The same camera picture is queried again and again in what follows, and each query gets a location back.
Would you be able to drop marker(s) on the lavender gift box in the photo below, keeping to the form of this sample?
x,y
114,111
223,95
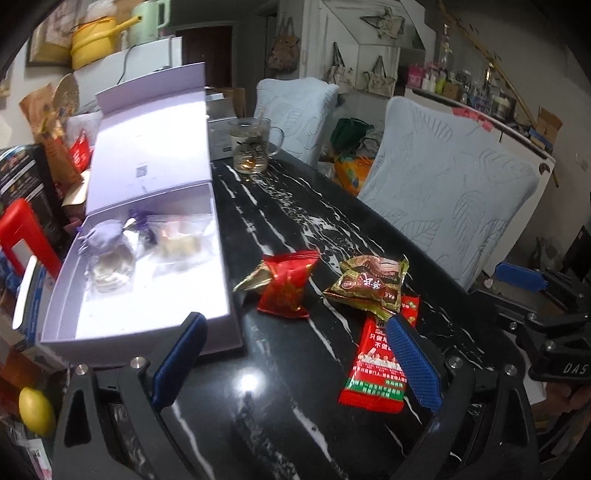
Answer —
x,y
152,152

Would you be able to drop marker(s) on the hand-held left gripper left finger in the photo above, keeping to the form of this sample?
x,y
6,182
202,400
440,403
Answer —
x,y
178,364

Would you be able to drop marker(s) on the dark green bag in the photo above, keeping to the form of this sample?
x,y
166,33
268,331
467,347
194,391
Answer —
x,y
351,134

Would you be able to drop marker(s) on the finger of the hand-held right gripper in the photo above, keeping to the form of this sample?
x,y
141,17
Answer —
x,y
519,276
517,316

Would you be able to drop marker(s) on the pale green kettle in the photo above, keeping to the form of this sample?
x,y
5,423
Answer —
x,y
147,23

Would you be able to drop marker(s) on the round woven plate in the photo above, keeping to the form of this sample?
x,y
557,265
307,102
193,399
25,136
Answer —
x,y
67,94

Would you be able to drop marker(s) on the star-shaped bag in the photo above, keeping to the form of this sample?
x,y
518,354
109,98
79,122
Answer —
x,y
385,25

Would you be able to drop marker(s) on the brown tote bag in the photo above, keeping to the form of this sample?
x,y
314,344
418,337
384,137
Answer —
x,y
284,48

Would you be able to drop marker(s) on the silver grey box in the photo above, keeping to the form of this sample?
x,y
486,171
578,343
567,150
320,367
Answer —
x,y
221,124

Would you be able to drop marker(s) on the blue white box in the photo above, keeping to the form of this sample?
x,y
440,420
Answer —
x,y
32,295

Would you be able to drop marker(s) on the framed picture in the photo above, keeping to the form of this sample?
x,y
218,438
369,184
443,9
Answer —
x,y
48,44

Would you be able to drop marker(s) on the open cardboard box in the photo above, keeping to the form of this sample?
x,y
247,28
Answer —
x,y
549,124

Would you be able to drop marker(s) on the black printed bag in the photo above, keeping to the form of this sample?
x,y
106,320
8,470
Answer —
x,y
27,189

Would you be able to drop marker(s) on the cream tote bag star print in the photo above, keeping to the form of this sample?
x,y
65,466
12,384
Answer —
x,y
379,81

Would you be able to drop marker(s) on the red plastic container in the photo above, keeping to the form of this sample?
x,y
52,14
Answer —
x,y
27,235

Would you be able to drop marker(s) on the yellow bamboo pole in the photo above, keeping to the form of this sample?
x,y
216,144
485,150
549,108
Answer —
x,y
508,78

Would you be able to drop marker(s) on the person's right hand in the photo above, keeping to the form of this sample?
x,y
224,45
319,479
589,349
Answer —
x,y
563,401

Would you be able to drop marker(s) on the dark brown door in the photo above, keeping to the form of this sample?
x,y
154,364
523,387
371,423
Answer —
x,y
203,53

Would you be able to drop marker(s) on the yellow pot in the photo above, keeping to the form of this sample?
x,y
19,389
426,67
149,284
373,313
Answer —
x,y
94,44

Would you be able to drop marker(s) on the pink cloth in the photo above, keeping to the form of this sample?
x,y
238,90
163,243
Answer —
x,y
468,115

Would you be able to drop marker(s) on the small red snack bag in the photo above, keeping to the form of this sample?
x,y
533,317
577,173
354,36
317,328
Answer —
x,y
81,152

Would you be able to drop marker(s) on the chair with light blue cover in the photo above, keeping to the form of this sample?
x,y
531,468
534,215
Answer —
x,y
443,184
295,115

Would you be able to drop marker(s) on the yellow lemon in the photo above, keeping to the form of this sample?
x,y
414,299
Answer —
x,y
37,410

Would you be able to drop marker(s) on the cream tote bag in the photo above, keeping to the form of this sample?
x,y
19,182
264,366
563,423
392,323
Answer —
x,y
340,74

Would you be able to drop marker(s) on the row of bottles and jars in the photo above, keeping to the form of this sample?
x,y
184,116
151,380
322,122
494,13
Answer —
x,y
461,87

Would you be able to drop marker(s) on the long red snack packet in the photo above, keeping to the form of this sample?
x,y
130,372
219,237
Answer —
x,y
376,369

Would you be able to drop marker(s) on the orange yellow bag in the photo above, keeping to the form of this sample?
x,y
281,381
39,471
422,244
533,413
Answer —
x,y
353,173

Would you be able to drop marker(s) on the gold brown snack packet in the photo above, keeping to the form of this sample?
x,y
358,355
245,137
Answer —
x,y
369,284

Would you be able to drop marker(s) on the brown printed snack bag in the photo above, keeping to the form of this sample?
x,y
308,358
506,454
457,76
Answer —
x,y
51,134

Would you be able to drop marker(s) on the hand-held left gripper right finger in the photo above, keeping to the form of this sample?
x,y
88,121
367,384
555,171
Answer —
x,y
415,364

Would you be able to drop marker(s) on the clear bag with white swirl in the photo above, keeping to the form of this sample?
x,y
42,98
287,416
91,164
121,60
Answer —
x,y
111,270

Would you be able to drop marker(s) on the red pillow snack packet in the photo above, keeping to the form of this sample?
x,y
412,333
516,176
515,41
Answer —
x,y
286,290

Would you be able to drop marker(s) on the clear plastic bag in pot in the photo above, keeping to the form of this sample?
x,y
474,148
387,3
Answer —
x,y
97,11

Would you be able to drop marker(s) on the clear zip bag white pieces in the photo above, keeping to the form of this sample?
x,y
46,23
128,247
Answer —
x,y
180,244

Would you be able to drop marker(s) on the glass mug with tea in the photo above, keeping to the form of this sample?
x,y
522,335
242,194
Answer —
x,y
251,145

